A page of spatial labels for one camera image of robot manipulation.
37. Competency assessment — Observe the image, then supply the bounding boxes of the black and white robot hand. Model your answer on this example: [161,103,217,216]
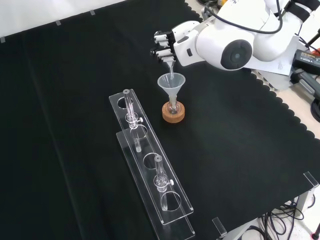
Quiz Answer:
[149,20,202,68]

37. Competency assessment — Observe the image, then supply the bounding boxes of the clear plastic funnel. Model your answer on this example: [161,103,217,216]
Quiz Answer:
[156,72,187,106]

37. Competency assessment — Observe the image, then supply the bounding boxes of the small round-bottom glass flask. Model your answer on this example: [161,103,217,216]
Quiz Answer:
[166,97,182,117]

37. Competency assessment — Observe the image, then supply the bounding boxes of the clear acrylic funnel stand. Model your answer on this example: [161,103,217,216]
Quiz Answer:
[108,87,197,239]

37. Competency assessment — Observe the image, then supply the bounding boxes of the black power adapter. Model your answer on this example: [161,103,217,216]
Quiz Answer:
[291,48,320,70]

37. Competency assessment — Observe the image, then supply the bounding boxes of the black cloth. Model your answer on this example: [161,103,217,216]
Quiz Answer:
[0,0,320,240]

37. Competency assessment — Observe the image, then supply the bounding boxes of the white sheet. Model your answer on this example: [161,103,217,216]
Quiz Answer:
[0,0,187,42]

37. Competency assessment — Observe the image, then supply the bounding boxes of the clear acrylic clip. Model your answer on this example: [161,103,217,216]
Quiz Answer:
[211,216,228,237]
[302,170,320,189]

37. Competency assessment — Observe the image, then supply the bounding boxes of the grey table leg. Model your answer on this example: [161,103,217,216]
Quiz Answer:
[295,189,313,221]

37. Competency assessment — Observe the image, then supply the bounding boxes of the cork ring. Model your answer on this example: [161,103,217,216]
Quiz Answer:
[161,101,187,124]

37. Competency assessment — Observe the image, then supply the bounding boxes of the black power cord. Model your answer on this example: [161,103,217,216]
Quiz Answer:
[290,68,320,119]

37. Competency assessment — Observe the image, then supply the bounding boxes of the black cable bundle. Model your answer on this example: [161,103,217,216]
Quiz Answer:
[246,194,320,240]

